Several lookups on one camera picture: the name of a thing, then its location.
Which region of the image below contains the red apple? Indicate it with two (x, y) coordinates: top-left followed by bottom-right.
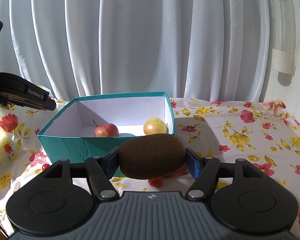
(93, 120), (119, 138)

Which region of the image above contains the brown kiwi fruit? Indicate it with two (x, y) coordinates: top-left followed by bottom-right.
(117, 134), (186, 180)

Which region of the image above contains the yellow-green mango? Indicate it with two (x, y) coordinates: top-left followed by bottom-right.
(143, 117), (168, 135)

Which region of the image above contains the teal cardboard box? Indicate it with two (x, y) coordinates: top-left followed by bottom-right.
(38, 92), (174, 163)

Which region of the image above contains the red cherry tomato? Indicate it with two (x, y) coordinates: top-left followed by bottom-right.
(42, 163), (50, 171)
(148, 178), (163, 188)

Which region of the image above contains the floral tablecloth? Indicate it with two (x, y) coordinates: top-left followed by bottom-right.
(0, 98), (300, 239)

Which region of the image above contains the white curtain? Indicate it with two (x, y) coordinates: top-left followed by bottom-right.
(0, 0), (270, 102)

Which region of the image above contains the white wall tube fixture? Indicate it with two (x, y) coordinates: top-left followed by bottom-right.
(268, 0), (296, 87)

